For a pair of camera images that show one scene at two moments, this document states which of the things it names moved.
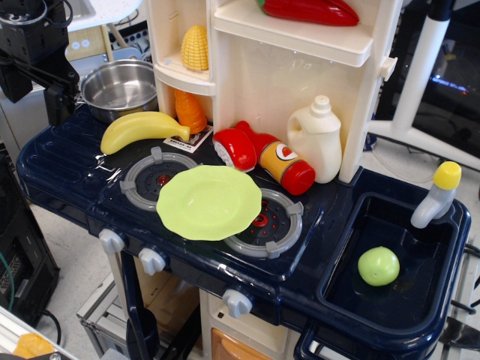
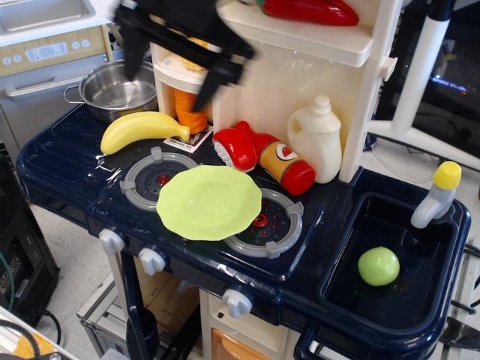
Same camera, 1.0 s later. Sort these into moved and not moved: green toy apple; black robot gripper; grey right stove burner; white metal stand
Moved: black robot gripper
Not moved: grey right stove burner; white metal stand; green toy apple
